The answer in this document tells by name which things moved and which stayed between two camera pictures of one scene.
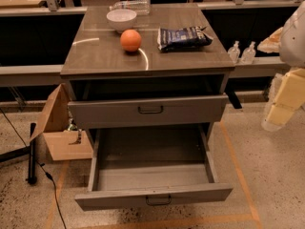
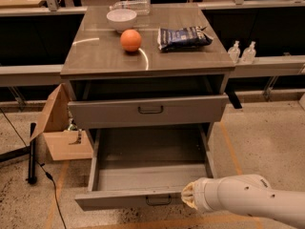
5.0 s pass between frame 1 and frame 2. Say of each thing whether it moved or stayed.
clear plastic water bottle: stayed
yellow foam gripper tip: moved
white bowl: stayed
